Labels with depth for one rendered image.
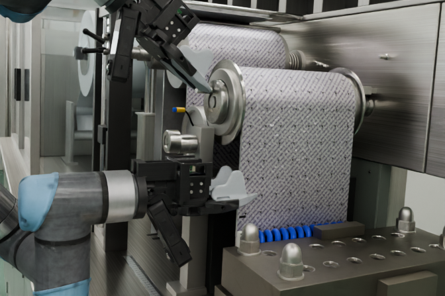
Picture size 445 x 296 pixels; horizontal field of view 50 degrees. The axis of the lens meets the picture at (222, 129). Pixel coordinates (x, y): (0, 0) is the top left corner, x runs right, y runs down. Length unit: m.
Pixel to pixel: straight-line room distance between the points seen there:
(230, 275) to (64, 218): 0.26
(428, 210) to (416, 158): 3.07
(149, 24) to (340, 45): 0.48
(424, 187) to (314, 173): 3.15
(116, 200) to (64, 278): 0.12
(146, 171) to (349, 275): 0.32
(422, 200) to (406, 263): 3.24
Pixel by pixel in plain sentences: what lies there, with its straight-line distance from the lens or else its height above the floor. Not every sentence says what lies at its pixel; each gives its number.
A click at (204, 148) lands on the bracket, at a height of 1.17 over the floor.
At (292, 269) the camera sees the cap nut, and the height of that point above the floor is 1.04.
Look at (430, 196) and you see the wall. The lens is 3.96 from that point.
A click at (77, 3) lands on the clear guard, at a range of 1.74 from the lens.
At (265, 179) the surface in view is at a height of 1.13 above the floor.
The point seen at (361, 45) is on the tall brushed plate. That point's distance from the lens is 1.04.
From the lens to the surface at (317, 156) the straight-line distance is 0.87.
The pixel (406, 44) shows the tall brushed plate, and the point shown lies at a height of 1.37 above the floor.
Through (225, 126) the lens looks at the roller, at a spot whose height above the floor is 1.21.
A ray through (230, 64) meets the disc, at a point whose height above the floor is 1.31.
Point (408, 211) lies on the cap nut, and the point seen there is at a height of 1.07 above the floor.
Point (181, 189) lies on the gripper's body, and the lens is 0.71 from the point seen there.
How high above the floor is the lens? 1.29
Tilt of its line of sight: 6 degrees down
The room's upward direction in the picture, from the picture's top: 3 degrees clockwise
